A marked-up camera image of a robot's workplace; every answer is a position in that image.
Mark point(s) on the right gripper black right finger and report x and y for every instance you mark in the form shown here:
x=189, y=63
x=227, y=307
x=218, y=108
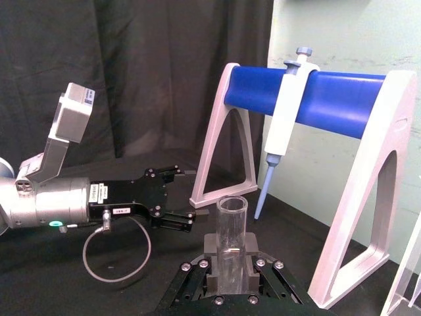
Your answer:
x=252, y=250

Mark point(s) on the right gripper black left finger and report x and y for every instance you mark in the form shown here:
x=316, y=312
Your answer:
x=210, y=250

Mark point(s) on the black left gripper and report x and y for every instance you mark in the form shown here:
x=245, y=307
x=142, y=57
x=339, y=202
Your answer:
x=131, y=197

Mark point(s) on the clear glass tube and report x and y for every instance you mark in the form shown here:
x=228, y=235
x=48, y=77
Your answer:
x=232, y=230

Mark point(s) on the white pipette with blue tip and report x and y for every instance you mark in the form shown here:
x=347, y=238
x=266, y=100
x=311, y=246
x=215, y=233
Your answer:
x=283, y=115

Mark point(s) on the black cloth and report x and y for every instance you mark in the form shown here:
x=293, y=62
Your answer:
x=131, y=66

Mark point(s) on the grey stand with blue bar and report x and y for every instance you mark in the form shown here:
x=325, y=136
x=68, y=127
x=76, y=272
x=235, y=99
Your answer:
x=329, y=98

